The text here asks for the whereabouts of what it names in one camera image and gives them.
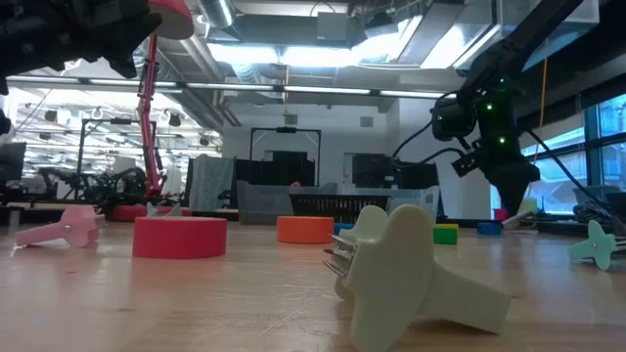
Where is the pink staple remover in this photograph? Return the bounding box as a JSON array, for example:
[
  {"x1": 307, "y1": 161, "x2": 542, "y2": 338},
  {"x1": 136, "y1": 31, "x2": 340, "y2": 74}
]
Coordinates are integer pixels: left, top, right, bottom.
[{"x1": 14, "y1": 204, "x2": 107, "y2": 249}]

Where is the long ceiling light bar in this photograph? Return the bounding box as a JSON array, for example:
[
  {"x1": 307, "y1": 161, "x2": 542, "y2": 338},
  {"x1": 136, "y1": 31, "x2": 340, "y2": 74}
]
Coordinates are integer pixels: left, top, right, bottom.
[{"x1": 4, "y1": 75, "x2": 459, "y2": 100}]

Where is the red desk lamp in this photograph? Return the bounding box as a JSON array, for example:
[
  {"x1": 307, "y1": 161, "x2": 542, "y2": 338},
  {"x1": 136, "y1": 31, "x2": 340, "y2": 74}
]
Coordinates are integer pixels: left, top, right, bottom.
[{"x1": 108, "y1": 0, "x2": 196, "y2": 224}]

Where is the silver ceiling duct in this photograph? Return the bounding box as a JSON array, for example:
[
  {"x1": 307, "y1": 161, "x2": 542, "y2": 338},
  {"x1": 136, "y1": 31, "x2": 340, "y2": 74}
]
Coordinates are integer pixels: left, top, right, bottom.
[{"x1": 195, "y1": 0, "x2": 237, "y2": 29}]

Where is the grey hanging cloth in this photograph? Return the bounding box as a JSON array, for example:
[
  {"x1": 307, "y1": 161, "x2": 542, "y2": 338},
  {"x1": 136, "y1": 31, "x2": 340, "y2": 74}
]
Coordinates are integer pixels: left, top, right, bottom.
[{"x1": 187, "y1": 154, "x2": 237, "y2": 213}]

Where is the mint staple remover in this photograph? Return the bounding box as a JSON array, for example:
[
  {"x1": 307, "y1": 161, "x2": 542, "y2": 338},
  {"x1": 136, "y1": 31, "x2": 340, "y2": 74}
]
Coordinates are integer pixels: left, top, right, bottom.
[{"x1": 567, "y1": 219, "x2": 626, "y2": 272}]

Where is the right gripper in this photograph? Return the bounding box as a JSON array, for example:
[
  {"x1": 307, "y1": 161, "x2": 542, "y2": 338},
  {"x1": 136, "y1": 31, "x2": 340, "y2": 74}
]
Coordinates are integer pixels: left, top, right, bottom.
[{"x1": 450, "y1": 146, "x2": 542, "y2": 218}]

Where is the red tape roll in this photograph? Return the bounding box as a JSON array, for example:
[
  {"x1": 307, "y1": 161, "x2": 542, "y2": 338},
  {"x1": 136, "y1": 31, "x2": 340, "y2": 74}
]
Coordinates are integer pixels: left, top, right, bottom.
[{"x1": 131, "y1": 215, "x2": 229, "y2": 260}]

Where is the black rig frame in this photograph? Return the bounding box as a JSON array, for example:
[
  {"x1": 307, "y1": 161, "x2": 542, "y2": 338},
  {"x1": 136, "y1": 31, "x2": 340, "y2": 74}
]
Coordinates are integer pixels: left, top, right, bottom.
[{"x1": 249, "y1": 126, "x2": 323, "y2": 188}]

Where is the blue-grey staple remover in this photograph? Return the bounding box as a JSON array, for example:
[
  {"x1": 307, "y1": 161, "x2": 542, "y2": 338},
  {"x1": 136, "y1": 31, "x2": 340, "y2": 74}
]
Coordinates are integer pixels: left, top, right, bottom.
[{"x1": 146, "y1": 200, "x2": 184, "y2": 219}]

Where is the black monitor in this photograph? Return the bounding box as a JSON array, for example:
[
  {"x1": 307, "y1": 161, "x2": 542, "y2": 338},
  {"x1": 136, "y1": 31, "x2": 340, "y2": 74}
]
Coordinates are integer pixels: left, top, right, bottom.
[
  {"x1": 0, "y1": 141, "x2": 27, "y2": 188},
  {"x1": 351, "y1": 153, "x2": 440, "y2": 191}
]

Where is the black mesh basket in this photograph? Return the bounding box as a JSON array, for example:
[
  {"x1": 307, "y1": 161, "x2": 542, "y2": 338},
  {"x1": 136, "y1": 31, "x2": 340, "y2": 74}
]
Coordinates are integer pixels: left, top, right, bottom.
[{"x1": 288, "y1": 193, "x2": 392, "y2": 225}]

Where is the black hanging cable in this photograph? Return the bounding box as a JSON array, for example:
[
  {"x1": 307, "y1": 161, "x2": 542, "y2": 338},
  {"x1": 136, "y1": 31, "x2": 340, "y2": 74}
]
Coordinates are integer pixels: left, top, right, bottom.
[{"x1": 525, "y1": 127, "x2": 626, "y2": 224}]

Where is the cream white staple remover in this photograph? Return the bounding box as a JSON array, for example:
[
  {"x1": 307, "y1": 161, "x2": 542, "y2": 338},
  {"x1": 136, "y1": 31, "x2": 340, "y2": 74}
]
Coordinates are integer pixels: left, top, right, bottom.
[{"x1": 321, "y1": 202, "x2": 513, "y2": 352}]

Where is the grey storage bin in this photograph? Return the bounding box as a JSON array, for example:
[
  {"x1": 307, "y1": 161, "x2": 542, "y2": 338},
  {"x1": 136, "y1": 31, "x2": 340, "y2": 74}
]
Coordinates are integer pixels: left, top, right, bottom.
[{"x1": 571, "y1": 184, "x2": 621, "y2": 206}]

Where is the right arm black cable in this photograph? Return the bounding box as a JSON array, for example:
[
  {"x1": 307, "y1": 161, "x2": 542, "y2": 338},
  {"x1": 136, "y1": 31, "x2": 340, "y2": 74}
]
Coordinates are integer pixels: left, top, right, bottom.
[{"x1": 392, "y1": 91, "x2": 466, "y2": 165}]

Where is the black white striped bundle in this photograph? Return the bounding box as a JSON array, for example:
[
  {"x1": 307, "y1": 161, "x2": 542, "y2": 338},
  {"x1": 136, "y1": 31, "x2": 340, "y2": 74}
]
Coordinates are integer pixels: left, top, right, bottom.
[{"x1": 571, "y1": 199, "x2": 618, "y2": 225}]

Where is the green mini stapler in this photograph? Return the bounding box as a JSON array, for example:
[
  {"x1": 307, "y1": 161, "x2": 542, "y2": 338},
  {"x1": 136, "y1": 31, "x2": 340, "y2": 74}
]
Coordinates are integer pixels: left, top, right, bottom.
[{"x1": 432, "y1": 226, "x2": 460, "y2": 246}]

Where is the grey tinted plastic bin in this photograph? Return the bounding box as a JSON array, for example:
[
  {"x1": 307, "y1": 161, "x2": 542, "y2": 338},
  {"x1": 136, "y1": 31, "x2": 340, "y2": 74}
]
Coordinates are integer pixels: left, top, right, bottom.
[{"x1": 236, "y1": 179, "x2": 339, "y2": 227}]

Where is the grey ceiling box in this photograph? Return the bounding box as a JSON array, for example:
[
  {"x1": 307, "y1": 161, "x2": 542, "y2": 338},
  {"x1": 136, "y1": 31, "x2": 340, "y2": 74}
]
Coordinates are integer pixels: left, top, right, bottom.
[{"x1": 316, "y1": 11, "x2": 350, "y2": 42}]

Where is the pale beige staple remover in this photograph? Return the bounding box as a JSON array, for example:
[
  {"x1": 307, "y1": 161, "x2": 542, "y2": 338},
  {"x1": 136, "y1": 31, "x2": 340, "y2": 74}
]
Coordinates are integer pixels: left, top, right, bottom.
[{"x1": 501, "y1": 210, "x2": 532, "y2": 231}]

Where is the clear plastic bin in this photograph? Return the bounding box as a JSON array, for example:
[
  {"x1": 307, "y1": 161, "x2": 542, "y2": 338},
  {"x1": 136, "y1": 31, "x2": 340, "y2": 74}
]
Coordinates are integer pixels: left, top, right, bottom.
[{"x1": 389, "y1": 185, "x2": 441, "y2": 221}]

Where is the black background screen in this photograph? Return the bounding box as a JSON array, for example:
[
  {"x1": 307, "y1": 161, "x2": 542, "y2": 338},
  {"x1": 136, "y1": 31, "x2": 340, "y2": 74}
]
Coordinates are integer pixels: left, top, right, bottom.
[{"x1": 234, "y1": 151, "x2": 317, "y2": 188}]

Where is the orange hanging cable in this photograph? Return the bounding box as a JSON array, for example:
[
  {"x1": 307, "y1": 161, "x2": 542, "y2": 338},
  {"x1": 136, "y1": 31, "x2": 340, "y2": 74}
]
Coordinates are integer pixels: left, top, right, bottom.
[{"x1": 531, "y1": 57, "x2": 550, "y2": 165}]

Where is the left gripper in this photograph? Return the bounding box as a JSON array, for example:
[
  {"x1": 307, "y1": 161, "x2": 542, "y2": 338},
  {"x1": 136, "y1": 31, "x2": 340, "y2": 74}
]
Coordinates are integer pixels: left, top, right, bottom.
[{"x1": 0, "y1": 0, "x2": 163, "y2": 97}]

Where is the orange tape roll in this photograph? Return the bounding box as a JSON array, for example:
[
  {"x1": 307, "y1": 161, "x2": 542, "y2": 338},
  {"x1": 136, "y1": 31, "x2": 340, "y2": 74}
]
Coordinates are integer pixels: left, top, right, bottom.
[{"x1": 276, "y1": 215, "x2": 335, "y2": 245}]

